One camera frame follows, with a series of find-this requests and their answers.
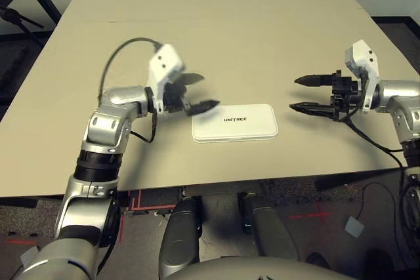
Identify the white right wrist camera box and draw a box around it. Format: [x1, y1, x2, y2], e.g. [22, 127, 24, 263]
[343, 39, 381, 113]

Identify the red floor tape cross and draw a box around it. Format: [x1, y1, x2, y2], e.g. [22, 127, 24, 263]
[287, 203, 333, 227]

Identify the thin black floor cable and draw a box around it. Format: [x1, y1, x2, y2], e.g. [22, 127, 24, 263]
[357, 182, 400, 218]

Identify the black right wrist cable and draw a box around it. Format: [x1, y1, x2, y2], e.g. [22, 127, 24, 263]
[341, 112, 410, 182]

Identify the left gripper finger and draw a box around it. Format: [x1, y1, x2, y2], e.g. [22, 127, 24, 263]
[180, 72, 206, 86]
[188, 98, 221, 117]

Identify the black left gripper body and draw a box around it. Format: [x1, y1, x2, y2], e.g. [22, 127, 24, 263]
[162, 77, 192, 117]

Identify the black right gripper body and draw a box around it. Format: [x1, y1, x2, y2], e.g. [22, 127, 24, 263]
[329, 70, 365, 122]

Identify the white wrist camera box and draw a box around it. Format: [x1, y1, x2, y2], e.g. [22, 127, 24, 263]
[146, 43, 186, 113]
[343, 39, 381, 113]

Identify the grey square floor pad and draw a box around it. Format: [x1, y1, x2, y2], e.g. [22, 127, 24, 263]
[344, 216, 365, 237]

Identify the grey robot left leg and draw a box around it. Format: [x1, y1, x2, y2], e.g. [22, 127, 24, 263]
[159, 196, 203, 277]

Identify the white plastic pencil case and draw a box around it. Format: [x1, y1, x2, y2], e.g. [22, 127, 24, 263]
[192, 103, 279, 144]

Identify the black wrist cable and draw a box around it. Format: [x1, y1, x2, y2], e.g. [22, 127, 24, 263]
[341, 112, 410, 182]
[97, 37, 164, 144]

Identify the grey robot leg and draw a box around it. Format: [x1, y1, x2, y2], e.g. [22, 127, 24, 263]
[238, 192, 301, 261]
[159, 196, 203, 277]

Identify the beige robot torso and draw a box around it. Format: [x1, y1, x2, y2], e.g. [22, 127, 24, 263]
[167, 256, 358, 280]

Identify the black tripod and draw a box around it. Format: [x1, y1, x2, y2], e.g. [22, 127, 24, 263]
[0, 6, 45, 48]

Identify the black shoe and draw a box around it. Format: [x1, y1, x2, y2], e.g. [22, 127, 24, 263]
[304, 252, 331, 271]

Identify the grey robot right leg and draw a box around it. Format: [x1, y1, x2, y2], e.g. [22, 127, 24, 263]
[238, 192, 301, 261]

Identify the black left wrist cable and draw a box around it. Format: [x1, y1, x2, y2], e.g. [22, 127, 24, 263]
[97, 37, 164, 144]

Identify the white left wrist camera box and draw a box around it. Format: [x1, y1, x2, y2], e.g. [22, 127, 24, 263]
[146, 43, 186, 113]

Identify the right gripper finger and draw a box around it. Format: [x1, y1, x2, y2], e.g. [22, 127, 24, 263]
[294, 74, 334, 87]
[289, 102, 334, 117]

